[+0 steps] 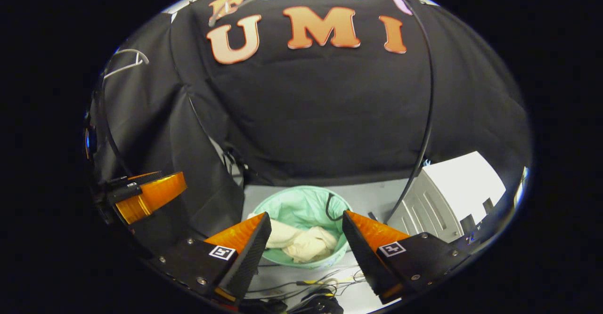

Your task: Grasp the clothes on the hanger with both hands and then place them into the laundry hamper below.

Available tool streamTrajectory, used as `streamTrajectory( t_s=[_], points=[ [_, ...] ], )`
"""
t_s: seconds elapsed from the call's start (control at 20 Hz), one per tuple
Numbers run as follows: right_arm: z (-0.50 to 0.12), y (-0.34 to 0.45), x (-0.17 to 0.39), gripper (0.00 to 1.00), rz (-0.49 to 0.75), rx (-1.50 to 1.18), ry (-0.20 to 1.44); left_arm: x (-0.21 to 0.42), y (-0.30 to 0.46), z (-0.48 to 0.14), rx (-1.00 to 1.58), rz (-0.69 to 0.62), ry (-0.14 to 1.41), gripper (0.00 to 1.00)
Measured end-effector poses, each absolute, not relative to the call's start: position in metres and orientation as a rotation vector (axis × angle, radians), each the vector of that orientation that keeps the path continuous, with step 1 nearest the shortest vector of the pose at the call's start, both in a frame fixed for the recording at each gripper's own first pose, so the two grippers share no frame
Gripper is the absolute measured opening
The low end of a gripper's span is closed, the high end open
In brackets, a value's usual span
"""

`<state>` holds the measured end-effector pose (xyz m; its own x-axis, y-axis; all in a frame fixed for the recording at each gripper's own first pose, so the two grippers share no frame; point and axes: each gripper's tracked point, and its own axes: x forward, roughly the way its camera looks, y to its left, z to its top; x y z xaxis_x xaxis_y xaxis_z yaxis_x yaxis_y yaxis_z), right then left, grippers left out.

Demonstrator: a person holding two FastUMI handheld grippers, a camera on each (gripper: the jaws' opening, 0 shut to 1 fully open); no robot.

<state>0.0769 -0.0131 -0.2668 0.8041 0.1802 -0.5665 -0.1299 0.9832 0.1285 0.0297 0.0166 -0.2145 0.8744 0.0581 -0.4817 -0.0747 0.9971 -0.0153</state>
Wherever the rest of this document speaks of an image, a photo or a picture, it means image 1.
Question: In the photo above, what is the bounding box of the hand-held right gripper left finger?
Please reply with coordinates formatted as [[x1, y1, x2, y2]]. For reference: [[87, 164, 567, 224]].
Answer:
[[151, 212, 273, 303]]

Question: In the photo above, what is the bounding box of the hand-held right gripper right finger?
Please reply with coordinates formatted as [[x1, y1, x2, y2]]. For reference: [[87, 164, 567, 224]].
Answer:
[[342, 209, 472, 304]]

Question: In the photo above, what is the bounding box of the cream button-up shirt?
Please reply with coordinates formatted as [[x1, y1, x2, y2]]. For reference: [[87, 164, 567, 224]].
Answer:
[[248, 213, 339, 264]]

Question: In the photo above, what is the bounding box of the green laundry hamper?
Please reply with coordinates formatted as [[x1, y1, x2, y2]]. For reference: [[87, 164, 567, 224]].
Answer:
[[248, 185, 351, 270]]

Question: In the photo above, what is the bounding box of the empty white plastic hanger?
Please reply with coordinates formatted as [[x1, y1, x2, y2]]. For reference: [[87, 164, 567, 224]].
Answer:
[[103, 48, 150, 80]]

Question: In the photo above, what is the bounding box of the black clothes rack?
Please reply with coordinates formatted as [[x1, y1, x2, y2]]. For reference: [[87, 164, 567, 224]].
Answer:
[[97, 0, 436, 225]]

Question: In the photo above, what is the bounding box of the black device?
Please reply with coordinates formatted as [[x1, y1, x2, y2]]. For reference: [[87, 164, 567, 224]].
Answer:
[[290, 293, 344, 314]]

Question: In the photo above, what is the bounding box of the white cabinet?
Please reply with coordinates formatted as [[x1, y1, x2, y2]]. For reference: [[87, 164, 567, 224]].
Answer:
[[386, 151, 507, 244]]

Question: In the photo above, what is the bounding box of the black backdrop cloth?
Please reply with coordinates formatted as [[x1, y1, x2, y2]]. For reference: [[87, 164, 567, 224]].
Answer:
[[87, 0, 533, 239]]

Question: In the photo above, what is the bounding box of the bundle of floor cables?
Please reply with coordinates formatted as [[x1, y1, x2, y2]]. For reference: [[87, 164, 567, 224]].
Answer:
[[245, 266, 370, 305]]

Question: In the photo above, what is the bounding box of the thin black cable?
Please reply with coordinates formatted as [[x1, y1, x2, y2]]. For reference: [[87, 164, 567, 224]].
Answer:
[[325, 193, 348, 222]]

